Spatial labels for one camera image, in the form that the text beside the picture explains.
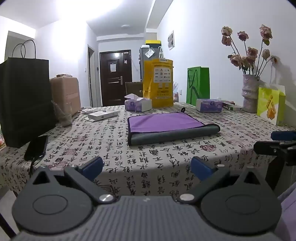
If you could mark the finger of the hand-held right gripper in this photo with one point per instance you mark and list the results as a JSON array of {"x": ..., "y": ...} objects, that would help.
[
  {"x": 283, "y": 135},
  {"x": 268, "y": 148}
]

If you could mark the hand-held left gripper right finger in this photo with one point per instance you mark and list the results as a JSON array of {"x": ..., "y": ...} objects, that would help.
[{"x": 201, "y": 168}]

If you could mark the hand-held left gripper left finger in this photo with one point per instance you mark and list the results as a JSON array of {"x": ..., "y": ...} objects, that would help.
[{"x": 93, "y": 167}]

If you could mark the purple and grey towel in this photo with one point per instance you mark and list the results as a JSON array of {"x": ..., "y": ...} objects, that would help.
[{"x": 161, "y": 122}]

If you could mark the light green gift bag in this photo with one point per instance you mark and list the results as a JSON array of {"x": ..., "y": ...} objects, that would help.
[{"x": 270, "y": 104}]

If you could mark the purple cloth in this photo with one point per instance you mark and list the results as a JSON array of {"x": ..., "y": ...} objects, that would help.
[{"x": 288, "y": 208}]

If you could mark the printed tablecloth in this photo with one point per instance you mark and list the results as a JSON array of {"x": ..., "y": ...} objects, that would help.
[{"x": 138, "y": 162}]

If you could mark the wrapped grey vase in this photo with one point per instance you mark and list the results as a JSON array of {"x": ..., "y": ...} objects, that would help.
[{"x": 251, "y": 95}]

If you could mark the flat white box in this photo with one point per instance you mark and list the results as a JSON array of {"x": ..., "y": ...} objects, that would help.
[{"x": 103, "y": 114}]

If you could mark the flat boxes stack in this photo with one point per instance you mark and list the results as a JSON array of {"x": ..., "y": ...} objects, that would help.
[{"x": 232, "y": 106}]

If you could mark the white papers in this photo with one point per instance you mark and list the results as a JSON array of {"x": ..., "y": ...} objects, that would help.
[{"x": 86, "y": 110}]

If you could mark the black phone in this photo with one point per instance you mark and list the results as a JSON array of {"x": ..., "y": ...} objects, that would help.
[{"x": 35, "y": 148}]

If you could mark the white and purple tissue box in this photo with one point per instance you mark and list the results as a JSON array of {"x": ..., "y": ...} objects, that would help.
[{"x": 137, "y": 104}]

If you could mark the brown cardboard box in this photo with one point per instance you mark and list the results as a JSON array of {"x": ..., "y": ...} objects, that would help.
[{"x": 66, "y": 92}]

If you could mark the white plastic bag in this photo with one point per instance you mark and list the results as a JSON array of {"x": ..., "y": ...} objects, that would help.
[{"x": 175, "y": 91}]

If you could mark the green paper bag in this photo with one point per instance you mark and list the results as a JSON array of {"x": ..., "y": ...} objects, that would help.
[{"x": 198, "y": 85}]

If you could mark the brown chair back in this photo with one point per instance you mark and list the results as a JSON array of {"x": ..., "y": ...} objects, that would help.
[{"x": 134, "y": 89}]

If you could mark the dried roses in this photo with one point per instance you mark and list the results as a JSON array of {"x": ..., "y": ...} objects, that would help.
[{"x": 245, "y": 55}]

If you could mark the dark brown door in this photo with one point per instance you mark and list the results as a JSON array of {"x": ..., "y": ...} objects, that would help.
[{"x": 115, "y": 78}]

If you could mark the yellow paper bag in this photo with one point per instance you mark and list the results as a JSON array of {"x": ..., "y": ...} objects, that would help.
[{"x": 159, "y": 83}]

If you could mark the black paper bag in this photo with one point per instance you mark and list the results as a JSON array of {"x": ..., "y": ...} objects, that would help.
[{"x": 25, "y": 99}]

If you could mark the grey refrigerator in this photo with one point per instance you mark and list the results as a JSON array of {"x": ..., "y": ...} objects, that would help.
[{"x": 144, "y": 62}]

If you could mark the yellow box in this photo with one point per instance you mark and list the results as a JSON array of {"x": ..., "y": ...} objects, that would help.
[{"x": 152, "y": 42}]

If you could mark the round ceiling lamp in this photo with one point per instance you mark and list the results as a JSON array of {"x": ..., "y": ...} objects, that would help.
[{"x": 126, "y": 26}]

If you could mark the wall picture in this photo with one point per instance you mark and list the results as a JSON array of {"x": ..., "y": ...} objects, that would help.
[{"x": 171, "y": 39}]

